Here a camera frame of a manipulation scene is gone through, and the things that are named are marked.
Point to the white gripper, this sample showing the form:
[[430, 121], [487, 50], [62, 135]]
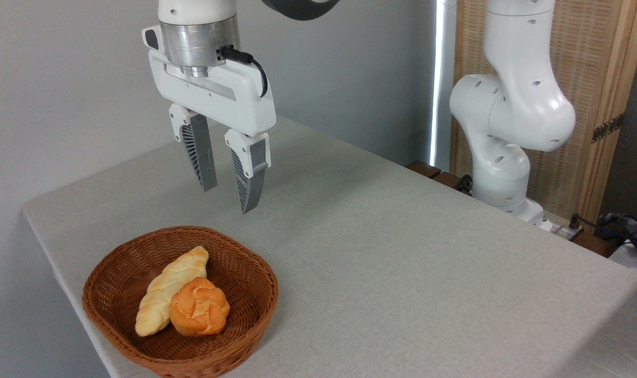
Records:
[[229, 100]]

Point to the round orange bread roll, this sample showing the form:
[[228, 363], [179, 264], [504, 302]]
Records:
[[199, 310]]

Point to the long braided pale bread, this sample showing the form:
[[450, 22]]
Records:
[[166, 286]]

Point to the brown wicker basket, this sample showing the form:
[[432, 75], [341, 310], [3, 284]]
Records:
[[240, 310]]

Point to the brown wooden block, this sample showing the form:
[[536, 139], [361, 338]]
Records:
[[423, 169], [448, 181]]

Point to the grey tablecloth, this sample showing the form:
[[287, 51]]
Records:
[[402, 262]]

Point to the black clamp knob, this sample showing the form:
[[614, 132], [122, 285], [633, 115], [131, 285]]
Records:
[[465, 184]]

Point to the metal screen hinge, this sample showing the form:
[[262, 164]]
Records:
[[607, 128]]

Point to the white vertical frame strip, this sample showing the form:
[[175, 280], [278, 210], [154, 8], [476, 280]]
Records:
[[437, 79]]

